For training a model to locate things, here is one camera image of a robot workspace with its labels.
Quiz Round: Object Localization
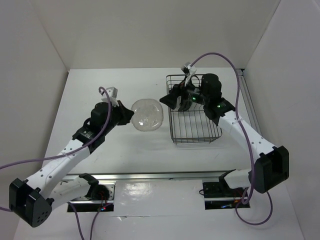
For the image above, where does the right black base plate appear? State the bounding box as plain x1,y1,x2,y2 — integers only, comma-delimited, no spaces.
199,181,245,210

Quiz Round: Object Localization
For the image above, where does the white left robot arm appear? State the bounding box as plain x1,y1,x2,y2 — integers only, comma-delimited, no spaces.
9,101,134,228

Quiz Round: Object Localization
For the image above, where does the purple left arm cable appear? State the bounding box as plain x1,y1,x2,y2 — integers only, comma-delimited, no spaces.
0,86,113,240

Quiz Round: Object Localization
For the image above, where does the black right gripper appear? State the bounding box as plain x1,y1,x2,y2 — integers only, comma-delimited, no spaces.
159,75,209,110

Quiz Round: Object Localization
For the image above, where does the aluminium right side rail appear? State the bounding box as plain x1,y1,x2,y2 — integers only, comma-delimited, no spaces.
237,68,261,134

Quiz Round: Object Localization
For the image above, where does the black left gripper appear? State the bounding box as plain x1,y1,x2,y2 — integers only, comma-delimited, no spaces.
101,99,134,134

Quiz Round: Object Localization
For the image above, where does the smoky grey glass plate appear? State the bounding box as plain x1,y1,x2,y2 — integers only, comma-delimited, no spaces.
131,98,164,132

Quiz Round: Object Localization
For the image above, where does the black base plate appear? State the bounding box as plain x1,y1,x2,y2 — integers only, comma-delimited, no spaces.
199,181,245,210
70,182,116,213

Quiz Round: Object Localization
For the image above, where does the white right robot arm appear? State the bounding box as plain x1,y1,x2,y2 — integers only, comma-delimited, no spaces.
159,73,290,196

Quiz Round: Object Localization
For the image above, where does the aluminium front rail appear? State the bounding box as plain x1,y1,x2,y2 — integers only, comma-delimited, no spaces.
62,169,251,183

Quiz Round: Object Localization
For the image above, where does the aluminium rail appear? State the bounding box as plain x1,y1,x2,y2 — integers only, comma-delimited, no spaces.
237,68,261,134
62,169,251,183

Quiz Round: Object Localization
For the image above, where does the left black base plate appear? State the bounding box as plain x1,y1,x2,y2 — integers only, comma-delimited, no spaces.
70,182,116,213

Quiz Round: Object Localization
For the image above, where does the grey wire dish rack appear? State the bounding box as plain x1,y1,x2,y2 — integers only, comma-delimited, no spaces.
168,74,223,145

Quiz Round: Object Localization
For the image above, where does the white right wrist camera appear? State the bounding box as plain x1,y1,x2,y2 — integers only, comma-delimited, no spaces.
181,62,197,86

